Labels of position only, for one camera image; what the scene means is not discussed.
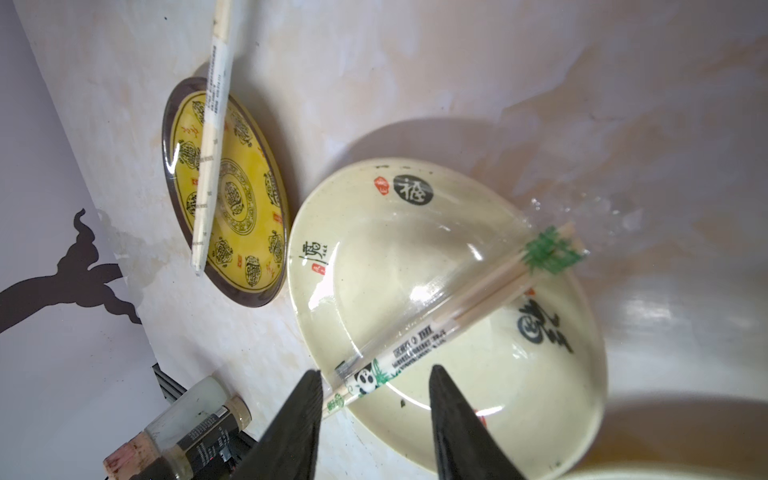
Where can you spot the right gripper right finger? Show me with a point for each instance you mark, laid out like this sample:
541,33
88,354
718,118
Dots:
464,449

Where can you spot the cream plate with calligraphy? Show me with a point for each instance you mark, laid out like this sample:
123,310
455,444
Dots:
396,266

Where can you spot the cream plate with green patch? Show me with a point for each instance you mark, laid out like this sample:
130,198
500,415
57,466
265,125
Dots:
643,472

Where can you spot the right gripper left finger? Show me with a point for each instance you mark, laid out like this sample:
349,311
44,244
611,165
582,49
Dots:
288,449

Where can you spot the pink lid spice jar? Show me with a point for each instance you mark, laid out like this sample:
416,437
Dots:
188,407

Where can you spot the black lid spice jar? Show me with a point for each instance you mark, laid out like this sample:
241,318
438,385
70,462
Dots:
200,446

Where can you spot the yellow patterned plate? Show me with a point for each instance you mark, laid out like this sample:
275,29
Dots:
246,255

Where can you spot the wrapped chopsticks on yellow plate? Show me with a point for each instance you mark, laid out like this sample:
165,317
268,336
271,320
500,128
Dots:
215,106

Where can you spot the wrapped chopsticks panda wrapper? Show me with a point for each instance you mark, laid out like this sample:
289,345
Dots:
450,304

